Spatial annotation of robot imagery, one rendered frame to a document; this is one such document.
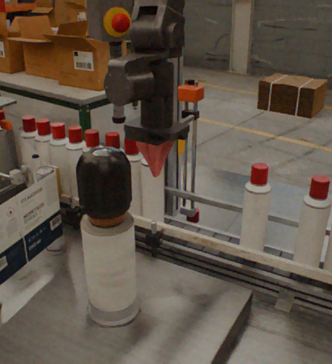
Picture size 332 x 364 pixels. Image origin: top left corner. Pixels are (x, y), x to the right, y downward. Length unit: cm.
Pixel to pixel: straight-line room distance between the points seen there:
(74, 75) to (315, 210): 210
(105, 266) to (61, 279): 21
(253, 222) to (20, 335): 47
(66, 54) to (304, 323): 220
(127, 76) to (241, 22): 619
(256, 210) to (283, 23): 581
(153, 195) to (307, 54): 564
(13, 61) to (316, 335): 280
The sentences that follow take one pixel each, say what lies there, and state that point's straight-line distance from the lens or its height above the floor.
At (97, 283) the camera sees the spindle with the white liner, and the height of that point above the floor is 97.
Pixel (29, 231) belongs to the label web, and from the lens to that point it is 85.
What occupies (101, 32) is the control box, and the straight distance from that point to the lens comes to 94.
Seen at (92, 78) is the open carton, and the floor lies 85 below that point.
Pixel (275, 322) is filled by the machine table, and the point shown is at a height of 83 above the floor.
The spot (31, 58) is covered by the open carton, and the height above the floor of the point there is 90.
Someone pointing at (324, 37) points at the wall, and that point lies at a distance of 638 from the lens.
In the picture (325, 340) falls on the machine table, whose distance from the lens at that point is 86.
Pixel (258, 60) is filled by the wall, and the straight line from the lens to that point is 680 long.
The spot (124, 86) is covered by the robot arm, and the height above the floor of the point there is 126.
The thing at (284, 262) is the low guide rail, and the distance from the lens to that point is 87.
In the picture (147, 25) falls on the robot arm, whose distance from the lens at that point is 72.
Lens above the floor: 142
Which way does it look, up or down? 26 degrees down
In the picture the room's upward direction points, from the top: straight up
